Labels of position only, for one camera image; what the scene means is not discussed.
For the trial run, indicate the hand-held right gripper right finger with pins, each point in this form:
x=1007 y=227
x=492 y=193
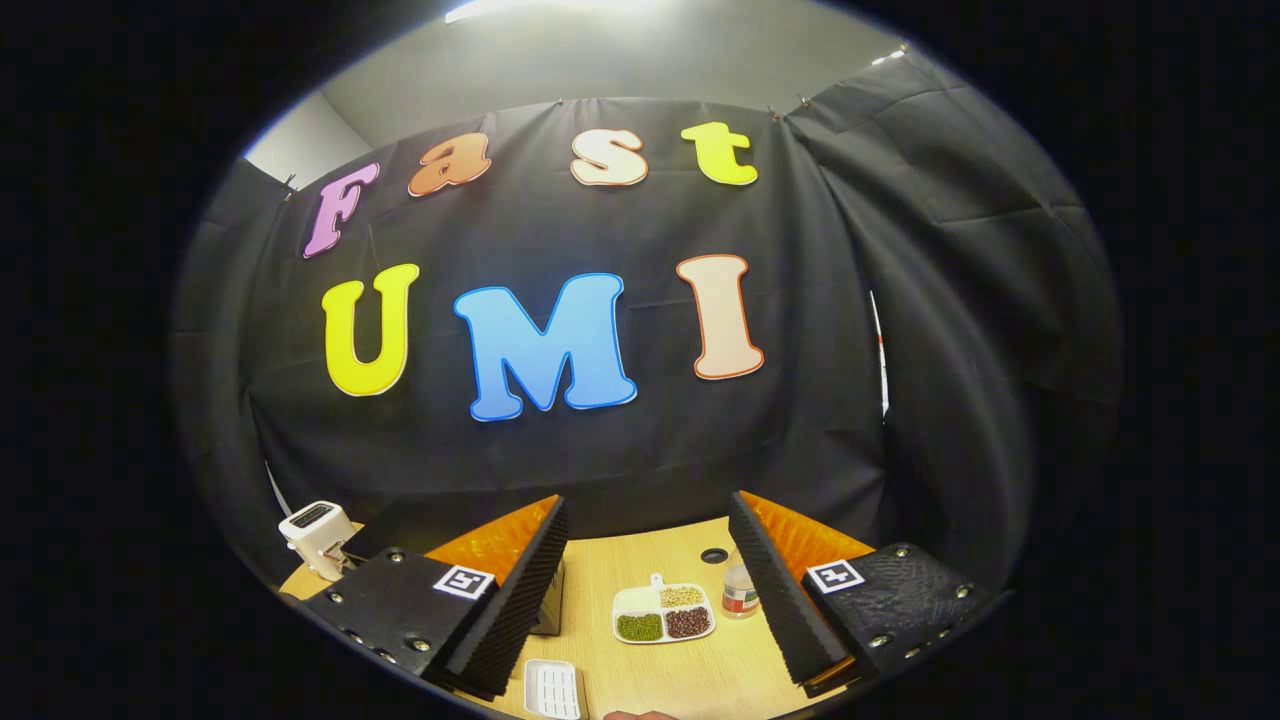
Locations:
x=775 y=600

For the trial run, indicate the clear bottle with red label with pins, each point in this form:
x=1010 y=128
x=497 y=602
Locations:
x=738 y=595

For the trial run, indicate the small ceiling light panel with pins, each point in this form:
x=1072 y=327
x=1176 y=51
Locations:
x=888 y=56

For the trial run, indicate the white rectangular tray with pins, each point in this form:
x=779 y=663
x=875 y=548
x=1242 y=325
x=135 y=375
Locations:
x=552 y=690

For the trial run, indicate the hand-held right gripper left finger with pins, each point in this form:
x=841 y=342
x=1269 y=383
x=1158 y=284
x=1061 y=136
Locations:
x=510 y=610

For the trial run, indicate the black backdrop cloth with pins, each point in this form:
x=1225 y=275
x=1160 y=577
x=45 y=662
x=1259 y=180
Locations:
x=600 y=450

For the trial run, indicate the white divided bean dish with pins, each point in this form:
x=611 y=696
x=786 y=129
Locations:
x=662 y=612

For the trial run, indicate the white toaster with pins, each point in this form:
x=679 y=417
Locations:
x=315 y=530

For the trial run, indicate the black electric oven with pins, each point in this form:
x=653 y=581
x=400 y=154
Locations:
x=550 y=605

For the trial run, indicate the large ceiling light panel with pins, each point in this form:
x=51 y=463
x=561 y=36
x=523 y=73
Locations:
x=560 y=8

